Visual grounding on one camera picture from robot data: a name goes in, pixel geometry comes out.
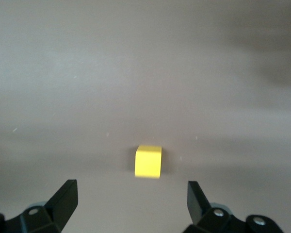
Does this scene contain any brown table cover sheet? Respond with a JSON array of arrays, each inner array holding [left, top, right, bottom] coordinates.
[[0, 0, 291, 233]]

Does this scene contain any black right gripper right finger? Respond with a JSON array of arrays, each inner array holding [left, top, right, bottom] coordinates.
[[181, 181, 283, 233]]

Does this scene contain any yellow block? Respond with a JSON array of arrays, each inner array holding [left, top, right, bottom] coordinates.
[[134, 145, 163, 180]]

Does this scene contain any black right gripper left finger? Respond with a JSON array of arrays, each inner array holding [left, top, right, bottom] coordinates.
[[0, 179, 78, 233]]

